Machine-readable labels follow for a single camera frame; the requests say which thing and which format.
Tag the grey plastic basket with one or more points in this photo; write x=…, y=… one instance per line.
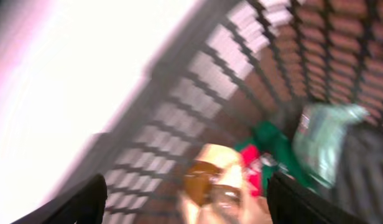
x=233, y=65

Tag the green Nescafe coffee bag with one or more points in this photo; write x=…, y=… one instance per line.
x=266, y=152

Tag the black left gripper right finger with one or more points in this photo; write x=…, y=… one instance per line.
x=289, y=202

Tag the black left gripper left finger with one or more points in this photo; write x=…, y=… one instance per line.
x=82, y=204

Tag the light teal small packet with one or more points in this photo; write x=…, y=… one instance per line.
x=317, y=143

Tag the beige Pantree snack bag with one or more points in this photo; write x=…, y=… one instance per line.
x=215, y=190

